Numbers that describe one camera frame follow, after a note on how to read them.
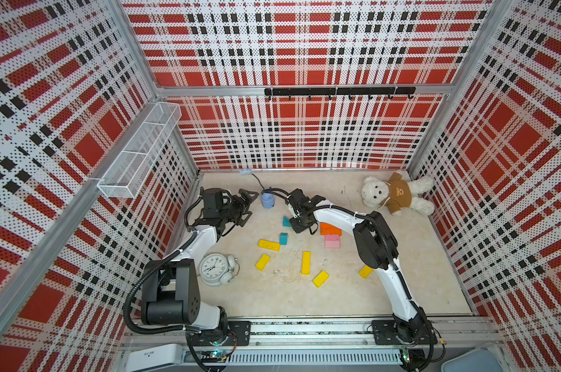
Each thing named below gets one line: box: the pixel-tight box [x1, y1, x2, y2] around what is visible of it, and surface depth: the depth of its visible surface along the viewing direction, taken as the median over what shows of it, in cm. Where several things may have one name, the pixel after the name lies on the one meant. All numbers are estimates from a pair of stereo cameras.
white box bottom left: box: [125, 343, 183, 372], surface depth 66 cm
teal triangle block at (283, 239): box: [279, 232, 289, 246], surface depth 98 cm
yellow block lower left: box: [254, 253, 271, 272], surface depth 91 cm
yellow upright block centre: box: [300, 251, 311, 276], surface depth 90 cm
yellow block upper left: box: [257, 239, 281, 252], surface depth 95 cm
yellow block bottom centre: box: [312, 269, 331, 288], surface depth 87 cm
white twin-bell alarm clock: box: [199, 252, 241, 286], surface depth 86 cm
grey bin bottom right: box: [440, 346, 505, 372], surface depth 69 cm
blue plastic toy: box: [261, 192, 276, 210], surface depth 107 cm
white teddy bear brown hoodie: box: [361, 172, 435, 216], surface depth 104 cm
